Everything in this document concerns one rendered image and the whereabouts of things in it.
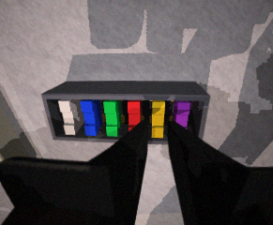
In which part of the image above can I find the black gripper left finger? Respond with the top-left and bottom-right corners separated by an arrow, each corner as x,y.
0,120 -> 148,225

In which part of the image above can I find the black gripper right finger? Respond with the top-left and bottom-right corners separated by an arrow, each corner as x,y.
168,121 -> 273,225

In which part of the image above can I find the black fuse block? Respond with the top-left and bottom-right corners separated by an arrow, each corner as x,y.
41,81 -> 210,145

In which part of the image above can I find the red fuse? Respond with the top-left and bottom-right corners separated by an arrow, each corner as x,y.
128,100 -> 142,131

